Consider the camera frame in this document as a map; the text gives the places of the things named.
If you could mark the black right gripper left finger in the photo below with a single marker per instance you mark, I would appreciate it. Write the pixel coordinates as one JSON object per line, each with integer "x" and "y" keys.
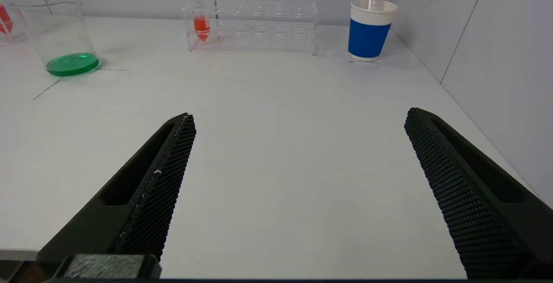
{"x": 129, "y": 214}

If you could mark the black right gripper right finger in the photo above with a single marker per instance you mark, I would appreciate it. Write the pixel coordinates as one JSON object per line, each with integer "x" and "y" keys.
{"x": 484, "y": 205}

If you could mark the clear glass beaker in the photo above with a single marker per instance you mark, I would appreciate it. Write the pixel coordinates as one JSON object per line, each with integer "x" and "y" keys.
{"x": 71, "y": 63}

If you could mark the test tube with red pigment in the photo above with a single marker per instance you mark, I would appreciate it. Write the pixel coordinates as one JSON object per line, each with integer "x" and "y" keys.
{"x": 201, "y": 27}
{"x": 4, "y": 21}

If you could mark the clear acrylic test tube rack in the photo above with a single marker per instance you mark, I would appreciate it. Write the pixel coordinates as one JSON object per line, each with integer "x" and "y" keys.
{"x": 15, "y": 36}
{"x": 268, "y": 30}

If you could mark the blue white paper cup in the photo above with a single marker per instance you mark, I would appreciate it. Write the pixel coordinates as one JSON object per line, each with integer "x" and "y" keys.
{"x": 367, "y": 39}

